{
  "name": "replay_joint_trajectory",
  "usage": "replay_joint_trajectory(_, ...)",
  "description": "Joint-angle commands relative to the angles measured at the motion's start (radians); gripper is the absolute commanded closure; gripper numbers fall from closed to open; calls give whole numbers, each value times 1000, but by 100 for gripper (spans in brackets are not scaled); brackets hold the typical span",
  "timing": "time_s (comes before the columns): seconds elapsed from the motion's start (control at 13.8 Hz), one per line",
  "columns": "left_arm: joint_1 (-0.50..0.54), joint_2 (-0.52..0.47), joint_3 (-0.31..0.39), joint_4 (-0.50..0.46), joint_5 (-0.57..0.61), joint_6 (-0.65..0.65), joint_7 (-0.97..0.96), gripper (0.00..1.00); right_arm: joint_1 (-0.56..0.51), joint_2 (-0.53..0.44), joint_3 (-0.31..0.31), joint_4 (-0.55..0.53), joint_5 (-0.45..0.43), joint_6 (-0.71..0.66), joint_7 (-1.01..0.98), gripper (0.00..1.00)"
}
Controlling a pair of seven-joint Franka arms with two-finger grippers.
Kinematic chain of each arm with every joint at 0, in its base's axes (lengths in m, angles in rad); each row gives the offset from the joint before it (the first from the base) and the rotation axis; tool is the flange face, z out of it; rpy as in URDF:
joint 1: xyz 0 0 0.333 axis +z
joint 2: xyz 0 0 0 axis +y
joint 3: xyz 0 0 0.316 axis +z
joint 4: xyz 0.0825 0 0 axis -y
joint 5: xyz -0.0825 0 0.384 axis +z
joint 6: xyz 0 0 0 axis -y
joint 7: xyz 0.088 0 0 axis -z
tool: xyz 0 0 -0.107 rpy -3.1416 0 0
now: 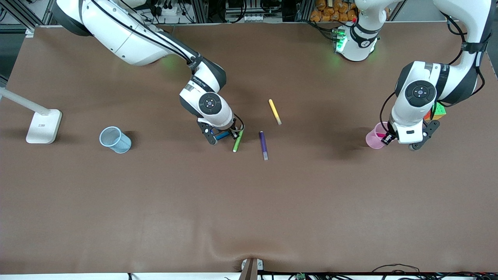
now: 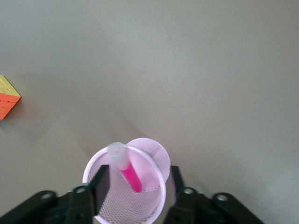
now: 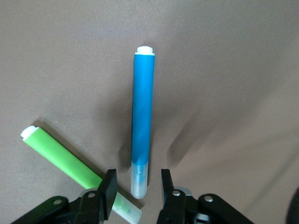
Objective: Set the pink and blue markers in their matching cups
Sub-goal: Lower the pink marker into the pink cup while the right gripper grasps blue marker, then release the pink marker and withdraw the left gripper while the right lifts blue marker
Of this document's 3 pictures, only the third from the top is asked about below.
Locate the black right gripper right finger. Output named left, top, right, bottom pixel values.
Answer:
left=156, top=169, right=255, bottom=224

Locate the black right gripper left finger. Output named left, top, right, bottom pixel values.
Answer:
left=10, top=169, right=118, bottom=224

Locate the blue marker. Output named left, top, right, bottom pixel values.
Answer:
left=130, top=45, right=156, bottom=200

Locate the green marker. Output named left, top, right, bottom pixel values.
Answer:
left=20, top=125, right=143, bottom=224

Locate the brown table cloth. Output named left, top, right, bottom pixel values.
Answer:
left=0, top=0, right=299, bottom=224

